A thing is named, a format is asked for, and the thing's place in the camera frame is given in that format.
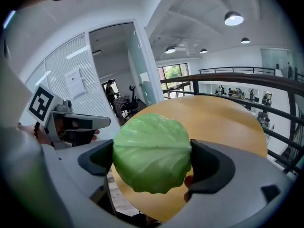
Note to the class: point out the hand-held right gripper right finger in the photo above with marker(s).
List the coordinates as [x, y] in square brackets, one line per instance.
[237, 193]

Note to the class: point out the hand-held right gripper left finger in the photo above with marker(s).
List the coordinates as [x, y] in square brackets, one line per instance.
[71, 174]

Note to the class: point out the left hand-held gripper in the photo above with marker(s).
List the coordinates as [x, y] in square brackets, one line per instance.
[41, 103]

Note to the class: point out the green cabbage vegetable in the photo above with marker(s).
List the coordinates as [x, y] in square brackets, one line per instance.
[152, 151]

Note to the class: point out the person's left forearm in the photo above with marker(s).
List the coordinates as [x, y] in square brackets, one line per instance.
[27, 129]

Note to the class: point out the person's left hand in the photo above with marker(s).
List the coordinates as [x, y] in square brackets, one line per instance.
[96, 132]

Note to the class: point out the checked cloth table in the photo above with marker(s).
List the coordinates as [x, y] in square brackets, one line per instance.
[118, 103]

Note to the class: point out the black office chair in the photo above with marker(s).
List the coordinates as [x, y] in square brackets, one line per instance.
[131, 103]

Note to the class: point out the white paper notice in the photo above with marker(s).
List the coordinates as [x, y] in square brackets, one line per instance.
[74, 82]

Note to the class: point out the person's white shirt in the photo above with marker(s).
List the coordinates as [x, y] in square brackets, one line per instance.
[21, 170]

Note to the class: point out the frosted glass door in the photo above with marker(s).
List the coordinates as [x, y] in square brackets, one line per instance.
[140, 75]

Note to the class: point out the white window blinds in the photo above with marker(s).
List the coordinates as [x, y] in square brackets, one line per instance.
[71, 63]

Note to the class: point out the brown framed window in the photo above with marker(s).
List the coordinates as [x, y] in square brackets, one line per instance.
[173, 77]

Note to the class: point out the dark metal balcony railing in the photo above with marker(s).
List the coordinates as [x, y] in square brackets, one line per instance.
[273, 84]

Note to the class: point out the thin black metal railing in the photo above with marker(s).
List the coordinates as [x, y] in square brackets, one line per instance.
[237, 68]

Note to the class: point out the large black pendant lamp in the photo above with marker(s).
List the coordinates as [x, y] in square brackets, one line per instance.
[234, 18]

